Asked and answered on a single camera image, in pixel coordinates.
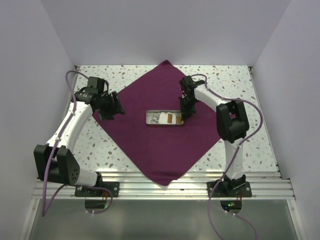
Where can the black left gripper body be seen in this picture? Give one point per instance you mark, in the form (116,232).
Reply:
(107,103)

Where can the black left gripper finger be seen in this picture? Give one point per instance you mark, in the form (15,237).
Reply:
(105,115)
(118,109)

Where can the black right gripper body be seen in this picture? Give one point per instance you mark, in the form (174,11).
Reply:
(187,104)

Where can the orange adhesive bandage strips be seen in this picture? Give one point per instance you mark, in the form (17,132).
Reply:
(169,118)

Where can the steel instrument tray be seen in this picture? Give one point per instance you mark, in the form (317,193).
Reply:
(173,112)

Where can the purple cloth mat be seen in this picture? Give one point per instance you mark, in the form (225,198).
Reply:
(162,153)

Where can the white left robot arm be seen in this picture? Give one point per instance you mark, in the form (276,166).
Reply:
(54,160)

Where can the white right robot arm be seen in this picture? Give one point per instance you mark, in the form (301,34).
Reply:
(232,125)

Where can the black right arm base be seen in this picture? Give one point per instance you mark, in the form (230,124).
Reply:
(230,188)

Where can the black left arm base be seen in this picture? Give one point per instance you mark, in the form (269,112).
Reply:
(102,188)

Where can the aluminium rail frame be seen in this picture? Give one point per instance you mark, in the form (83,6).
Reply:
(95,151)

